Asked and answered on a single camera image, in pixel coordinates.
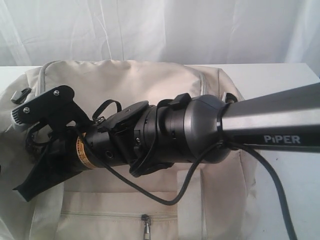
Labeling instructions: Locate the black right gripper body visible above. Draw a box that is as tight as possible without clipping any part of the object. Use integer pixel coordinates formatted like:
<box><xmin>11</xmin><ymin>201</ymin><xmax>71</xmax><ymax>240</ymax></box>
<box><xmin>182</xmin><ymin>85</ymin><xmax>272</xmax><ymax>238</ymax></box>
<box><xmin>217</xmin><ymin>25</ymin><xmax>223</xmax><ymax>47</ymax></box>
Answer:
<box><xmin>26</xmin><ymin>125</ymin><xmax>127</xmax><ymax>175</ymax></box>

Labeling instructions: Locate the beige duffel bag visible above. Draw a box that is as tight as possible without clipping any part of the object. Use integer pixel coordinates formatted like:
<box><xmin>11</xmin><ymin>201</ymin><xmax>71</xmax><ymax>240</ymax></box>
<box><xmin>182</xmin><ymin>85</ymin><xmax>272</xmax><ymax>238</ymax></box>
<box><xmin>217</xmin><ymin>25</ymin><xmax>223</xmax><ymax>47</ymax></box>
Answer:
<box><xmin>0</xmin><ymin>60</ymin><xmax>259</xmax><ymax>240</ymax></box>

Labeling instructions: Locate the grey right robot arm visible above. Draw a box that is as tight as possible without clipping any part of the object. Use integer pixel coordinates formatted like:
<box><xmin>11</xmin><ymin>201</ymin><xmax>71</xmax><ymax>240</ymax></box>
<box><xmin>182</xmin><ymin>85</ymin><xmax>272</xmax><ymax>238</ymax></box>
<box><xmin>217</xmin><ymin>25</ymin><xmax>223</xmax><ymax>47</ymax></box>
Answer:
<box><xmin>11</xmin><ymin>83</ymin><xmax>320</xmax><ymax>201</ymax></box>

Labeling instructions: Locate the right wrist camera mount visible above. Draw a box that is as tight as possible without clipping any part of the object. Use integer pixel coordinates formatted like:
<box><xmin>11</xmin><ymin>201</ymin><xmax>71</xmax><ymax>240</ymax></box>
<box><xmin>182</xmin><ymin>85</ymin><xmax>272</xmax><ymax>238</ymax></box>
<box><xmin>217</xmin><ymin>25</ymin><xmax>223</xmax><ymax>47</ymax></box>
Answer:
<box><xmin>10</xmin><ymin>85</ymin><xmax>92</xmax><ymax>132</ymax></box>

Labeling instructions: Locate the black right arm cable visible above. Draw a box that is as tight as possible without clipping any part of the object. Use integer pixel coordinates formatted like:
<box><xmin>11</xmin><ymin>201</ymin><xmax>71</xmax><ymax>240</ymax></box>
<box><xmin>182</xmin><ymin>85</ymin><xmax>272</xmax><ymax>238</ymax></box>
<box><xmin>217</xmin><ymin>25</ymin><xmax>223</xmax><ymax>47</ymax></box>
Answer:
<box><xmin>74</xmin><ymin>124</ymin><xmax>298</xmax><ymax>240</ymax></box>

